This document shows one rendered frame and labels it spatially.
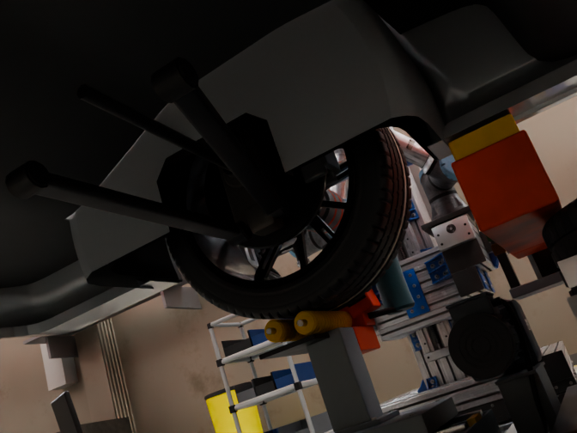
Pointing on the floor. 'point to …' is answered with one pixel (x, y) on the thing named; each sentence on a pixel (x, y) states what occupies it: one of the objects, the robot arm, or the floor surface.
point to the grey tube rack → (250, 393)
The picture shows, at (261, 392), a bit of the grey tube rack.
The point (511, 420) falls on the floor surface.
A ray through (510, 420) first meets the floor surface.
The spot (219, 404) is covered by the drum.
